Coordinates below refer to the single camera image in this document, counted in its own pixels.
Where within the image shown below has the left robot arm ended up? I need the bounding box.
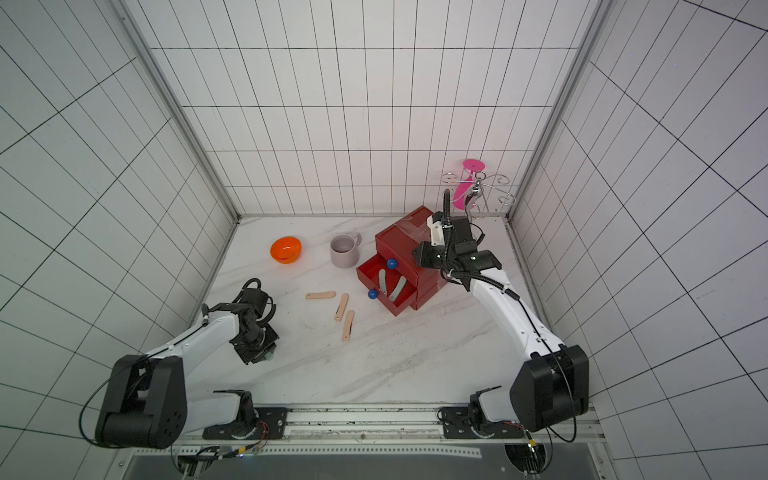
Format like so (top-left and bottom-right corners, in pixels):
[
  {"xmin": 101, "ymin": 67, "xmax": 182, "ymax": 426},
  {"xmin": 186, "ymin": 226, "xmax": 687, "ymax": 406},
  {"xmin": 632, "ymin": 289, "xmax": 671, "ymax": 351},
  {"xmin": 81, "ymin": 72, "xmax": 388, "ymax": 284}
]
[{"xmin": 93, "ymin": 278, "xmax": 279, "ymax": 449}]

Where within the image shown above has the red drawer cabinet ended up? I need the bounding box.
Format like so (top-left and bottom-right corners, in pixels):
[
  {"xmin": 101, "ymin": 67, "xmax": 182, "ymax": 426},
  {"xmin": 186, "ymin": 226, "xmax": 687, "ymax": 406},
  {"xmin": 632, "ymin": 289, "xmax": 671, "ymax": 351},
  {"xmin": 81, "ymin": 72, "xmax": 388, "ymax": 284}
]
[{"xmin": 374, "ymin": 205, "xmax": 457, "ymax": 311}]

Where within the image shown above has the mauve mug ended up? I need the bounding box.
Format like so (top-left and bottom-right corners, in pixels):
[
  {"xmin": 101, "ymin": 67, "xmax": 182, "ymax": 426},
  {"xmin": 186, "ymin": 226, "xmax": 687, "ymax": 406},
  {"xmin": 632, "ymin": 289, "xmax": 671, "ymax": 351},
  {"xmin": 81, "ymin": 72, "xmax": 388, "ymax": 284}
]
[{"xmin": 330, "ymin": 232, "xmax": 362, "ymax": 269}]

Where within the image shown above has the peach knife middle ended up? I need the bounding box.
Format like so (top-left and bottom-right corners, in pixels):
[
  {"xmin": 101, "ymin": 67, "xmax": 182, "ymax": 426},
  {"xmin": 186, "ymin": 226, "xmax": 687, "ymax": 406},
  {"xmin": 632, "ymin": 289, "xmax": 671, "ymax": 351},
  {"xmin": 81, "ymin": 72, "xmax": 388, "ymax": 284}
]
[{"xmin": 334, "ymin": 293, "xmax": 349, "ymax": 322}]

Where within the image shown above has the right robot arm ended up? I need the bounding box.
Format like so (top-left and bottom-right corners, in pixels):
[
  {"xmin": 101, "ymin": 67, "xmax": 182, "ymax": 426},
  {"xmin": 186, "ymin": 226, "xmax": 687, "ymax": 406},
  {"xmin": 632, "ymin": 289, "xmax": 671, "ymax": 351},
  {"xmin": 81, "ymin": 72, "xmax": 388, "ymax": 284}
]
[{"xmin": 413, "ymin": 212, "xmax": 590, "ymax": 432}]

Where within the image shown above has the peach knife right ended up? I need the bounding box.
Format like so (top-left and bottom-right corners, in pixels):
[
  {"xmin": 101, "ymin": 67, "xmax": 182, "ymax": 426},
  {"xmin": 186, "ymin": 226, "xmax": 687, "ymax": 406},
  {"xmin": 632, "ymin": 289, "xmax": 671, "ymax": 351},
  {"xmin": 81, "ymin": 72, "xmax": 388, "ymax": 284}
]
[{"xmin": 342, "ymin": 310, "xmax": 355, "ymax": 342}]

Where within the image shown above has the orange bowl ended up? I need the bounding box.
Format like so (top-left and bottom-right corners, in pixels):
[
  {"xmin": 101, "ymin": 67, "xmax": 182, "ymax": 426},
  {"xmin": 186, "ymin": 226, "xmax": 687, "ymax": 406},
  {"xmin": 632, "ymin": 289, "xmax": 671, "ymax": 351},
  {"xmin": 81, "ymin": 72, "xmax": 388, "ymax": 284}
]
[{"xmin": 270, "ymin": 236, "xmax": 303, "ymax": 265}]

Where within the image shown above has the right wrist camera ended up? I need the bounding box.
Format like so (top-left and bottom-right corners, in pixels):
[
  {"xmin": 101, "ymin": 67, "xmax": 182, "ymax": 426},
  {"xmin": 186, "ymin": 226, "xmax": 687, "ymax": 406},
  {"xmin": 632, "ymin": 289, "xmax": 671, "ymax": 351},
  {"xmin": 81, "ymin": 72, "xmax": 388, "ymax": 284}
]
[{"xmin": 427, "ymin": 212, "xmax": 452, "ymax": 247}]

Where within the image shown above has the aluminium rail frame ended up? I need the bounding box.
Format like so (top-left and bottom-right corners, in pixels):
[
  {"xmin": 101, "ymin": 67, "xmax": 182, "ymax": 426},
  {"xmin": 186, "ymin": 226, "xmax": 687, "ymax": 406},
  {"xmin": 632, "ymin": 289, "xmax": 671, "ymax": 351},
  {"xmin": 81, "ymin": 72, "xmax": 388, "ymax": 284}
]
[{"xmin": 106, "ymin": 403, "xmax": 617, "ymax": 479}]

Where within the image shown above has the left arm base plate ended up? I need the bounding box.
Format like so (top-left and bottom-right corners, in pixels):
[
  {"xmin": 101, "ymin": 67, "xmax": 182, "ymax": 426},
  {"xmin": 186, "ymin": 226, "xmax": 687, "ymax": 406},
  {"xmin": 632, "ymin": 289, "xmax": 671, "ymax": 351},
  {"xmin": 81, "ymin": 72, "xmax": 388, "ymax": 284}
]
[{"xmin": 202, "ymin": 406, "xmax": 289, "ymax": 442}]

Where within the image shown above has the peach knife horizontal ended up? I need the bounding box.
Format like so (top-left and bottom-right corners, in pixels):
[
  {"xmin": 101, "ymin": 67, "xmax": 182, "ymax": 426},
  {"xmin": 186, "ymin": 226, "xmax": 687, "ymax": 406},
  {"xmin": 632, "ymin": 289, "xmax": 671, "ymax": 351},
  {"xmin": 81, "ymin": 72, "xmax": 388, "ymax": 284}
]
[{"xmin": 305, "ymin": 291, "xmax": 336, "ymax": 300}]

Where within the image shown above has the pink hourglass stand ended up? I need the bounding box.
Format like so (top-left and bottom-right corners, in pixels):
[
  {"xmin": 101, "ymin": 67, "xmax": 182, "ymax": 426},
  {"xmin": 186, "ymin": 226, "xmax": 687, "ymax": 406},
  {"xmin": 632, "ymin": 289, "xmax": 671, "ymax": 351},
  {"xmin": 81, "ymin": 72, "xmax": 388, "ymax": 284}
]
[{"xmin": 453, "ymin": 159, "xmax": 486, "ymax": 211}]

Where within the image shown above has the silver wire rack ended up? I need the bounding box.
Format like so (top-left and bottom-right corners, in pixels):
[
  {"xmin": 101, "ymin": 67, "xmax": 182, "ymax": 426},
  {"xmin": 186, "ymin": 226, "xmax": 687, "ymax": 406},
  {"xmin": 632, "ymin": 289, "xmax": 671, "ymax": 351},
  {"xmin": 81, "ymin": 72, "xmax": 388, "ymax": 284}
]
[{"xmin": 441, "ymin": 172, "xmax": 517, "ymax": 216}]

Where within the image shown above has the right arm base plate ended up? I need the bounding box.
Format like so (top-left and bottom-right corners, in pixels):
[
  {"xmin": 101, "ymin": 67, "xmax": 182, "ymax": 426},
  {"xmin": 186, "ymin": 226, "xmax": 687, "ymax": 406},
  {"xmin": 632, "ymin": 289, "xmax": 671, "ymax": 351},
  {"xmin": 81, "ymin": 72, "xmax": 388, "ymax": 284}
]
[{"xmin": 437, "ymin": 406, "xmax": 525, "ymax": 440}]

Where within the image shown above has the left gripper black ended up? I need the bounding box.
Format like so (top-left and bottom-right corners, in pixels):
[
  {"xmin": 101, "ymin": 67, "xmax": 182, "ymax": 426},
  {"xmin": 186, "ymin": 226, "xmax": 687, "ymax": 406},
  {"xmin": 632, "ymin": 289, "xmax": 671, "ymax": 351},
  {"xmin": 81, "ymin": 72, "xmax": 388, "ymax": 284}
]
[{"xmin": 234, "ymin": 324, "xmax": 281, "ymax": 367}]

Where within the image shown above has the peach knife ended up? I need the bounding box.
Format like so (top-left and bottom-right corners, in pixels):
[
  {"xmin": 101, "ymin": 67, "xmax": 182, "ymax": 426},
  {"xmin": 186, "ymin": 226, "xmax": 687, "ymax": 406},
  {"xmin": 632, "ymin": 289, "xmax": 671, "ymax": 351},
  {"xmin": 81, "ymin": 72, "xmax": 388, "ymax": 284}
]
[
  {"xmin": 334, "ymin": 293, "xmax": 349, "ymax": 322},
  {"xmin": 342, "ymin": 310, "xmax": 355, "ymax": 342}
]

